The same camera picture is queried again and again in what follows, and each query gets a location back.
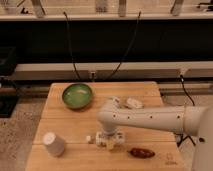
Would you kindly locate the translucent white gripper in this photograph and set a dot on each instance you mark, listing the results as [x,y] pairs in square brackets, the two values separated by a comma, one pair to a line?
[110,142]

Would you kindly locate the white labelled bottle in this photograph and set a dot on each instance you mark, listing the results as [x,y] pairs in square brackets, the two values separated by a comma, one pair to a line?
[100,139]

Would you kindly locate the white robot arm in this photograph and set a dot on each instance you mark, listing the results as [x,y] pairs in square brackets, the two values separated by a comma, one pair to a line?
[191,120]

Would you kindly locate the small white wrapped packet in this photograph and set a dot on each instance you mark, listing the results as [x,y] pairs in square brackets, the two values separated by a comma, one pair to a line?
[133,103]

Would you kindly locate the green bowl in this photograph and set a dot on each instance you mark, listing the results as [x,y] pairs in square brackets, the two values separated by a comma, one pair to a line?
[77,96]

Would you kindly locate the white paper cup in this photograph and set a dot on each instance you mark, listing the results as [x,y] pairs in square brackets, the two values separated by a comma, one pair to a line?
[54,144]

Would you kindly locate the wall power outlet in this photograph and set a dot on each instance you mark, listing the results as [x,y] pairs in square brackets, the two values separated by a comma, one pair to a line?
[93,75]

